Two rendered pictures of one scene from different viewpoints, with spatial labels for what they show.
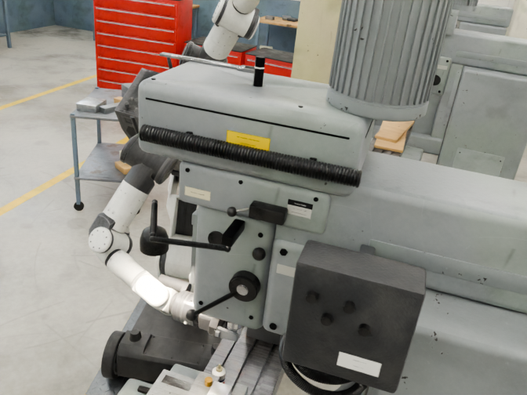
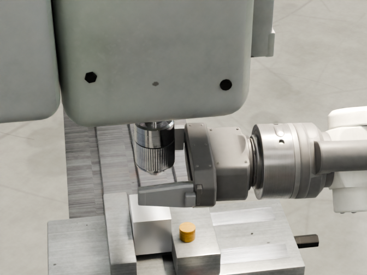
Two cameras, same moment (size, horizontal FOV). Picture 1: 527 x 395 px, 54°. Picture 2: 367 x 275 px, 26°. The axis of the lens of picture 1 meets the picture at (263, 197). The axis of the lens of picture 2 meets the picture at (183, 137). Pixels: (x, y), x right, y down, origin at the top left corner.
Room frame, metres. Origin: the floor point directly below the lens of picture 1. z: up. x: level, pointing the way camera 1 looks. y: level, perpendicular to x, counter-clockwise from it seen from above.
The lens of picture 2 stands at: (1.79, -0.23, 1.76)
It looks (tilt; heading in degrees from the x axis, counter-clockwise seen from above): 35 degrees down; 157
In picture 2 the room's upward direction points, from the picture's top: straight up
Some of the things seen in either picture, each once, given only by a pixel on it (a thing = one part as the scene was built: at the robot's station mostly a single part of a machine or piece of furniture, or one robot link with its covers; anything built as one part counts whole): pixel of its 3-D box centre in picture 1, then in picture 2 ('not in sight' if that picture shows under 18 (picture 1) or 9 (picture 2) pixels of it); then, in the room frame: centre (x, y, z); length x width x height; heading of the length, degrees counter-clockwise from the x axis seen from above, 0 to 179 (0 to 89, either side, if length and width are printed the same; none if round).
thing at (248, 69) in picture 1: (207, 61); not in sight; (1.23, 0.17, 1.89); 0.24 x 0.04 x 0.01; 76
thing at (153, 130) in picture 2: not in sight; (154, 121); (1.08, 0.04, 1.26); 0.05 x 0.05 x 0.01
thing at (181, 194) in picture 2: not in sight; (166, 197); (1.17, 0.02, 1.21); 0.06 x 0.02 x 0.03; 72
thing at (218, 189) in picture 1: (266, 178); not in sight; (1.07, 0.00, 1.68); 0.34 x 0.24 x 0.10; 75
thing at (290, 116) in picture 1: (260, 121); not in sight; (1.08, 0.02, 1.81); 0.47 x 0.26 x 0.16; 75
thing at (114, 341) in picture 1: (115, 354); not in sight; (1.66, 0.56, 0.50); 0.20 x 0.05 x 0.20; 175
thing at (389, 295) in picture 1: (350, 317); not in sight; (0.68, -0.17, 1.62); 0.20 x 0.09 x 0.21; 75
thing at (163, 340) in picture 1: (190, 313); not in sight; (1.87, 0.28, 0.59); 0.64 x 0.52 x 0.33; 175
